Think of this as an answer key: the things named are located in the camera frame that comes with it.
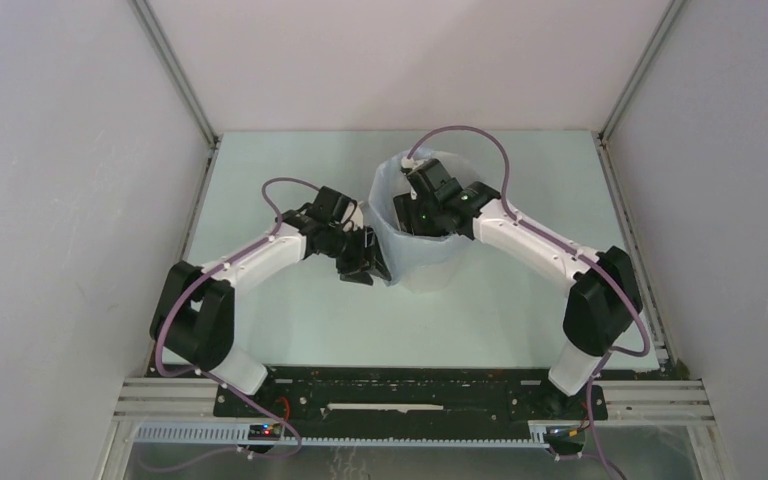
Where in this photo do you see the right aluminium frame post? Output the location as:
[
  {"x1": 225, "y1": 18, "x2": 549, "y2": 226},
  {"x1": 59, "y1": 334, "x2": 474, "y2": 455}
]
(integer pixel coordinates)
[{"x1": 592, "y1": 0, "x2": 736, "y2": 480}]

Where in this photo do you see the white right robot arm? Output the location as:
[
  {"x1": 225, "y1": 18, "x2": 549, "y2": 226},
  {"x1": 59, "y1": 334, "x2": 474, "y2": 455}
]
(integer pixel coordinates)
[{"x1": 395, "y1": 158, "x2": 642, "y2": 418}]

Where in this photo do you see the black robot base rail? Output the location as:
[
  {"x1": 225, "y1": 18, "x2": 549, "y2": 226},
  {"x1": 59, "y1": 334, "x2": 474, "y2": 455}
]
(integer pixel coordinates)
[{"x1": 213, "y1": 357, "x2": 609, "y2": 441}]

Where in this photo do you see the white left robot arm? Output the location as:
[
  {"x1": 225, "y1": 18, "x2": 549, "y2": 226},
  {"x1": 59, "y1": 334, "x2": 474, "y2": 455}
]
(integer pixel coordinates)
[{"x1": 150, "y1": 186, "x2": 392, "y2": 417}]

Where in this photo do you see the left aluminium frame post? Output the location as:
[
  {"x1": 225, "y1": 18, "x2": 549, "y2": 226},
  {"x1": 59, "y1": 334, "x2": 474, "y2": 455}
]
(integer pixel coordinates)
[{"x1": 93, "y1": 1, "x2": 221, "y2": 479}]

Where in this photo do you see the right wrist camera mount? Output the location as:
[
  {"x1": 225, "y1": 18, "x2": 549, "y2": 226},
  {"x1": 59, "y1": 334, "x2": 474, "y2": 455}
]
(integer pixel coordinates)
[{"x1": 400, "y1": 156, "x2": 425, "y2": 200}]

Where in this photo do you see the white slotted cable duct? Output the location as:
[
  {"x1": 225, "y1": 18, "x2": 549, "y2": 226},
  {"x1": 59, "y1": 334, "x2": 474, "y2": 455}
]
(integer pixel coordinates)
[{"x1": 133, "y1": 421, "x2": 548, "y2": 448}]

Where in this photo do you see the aluminium frame post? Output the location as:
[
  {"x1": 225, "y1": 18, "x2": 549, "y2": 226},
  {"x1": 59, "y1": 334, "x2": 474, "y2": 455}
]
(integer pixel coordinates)
[
  {"x1": 592, "y1": 0, "x2": 736, "y2": 480},
  {"x1": 93, "y1": 1, "x2": 221, "y2": 479}
]

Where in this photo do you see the white octagonal trash bin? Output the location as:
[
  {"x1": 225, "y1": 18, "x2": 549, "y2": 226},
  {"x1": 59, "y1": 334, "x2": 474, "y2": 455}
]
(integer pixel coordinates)
[{"x1": 382, "y1": 235, "x2": 472, "y2": 294}]

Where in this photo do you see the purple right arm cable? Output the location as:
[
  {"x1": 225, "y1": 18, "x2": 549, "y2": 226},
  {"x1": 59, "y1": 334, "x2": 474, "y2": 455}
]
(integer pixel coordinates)
[{"x1": 405, "y1": 125, "x2": 654, "y2": 480}]

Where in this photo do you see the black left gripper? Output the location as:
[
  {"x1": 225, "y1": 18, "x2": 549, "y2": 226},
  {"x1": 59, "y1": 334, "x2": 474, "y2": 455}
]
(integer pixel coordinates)
[{"x1": 323, "y1": 225, "x2": 391, "y2": 287}]

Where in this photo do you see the light blue plastic trash bag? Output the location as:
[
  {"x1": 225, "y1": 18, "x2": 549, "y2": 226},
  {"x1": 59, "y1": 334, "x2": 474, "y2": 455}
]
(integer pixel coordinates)
[{"x1": 362, "y1": 151, "x2": 471, "y2": 294}]

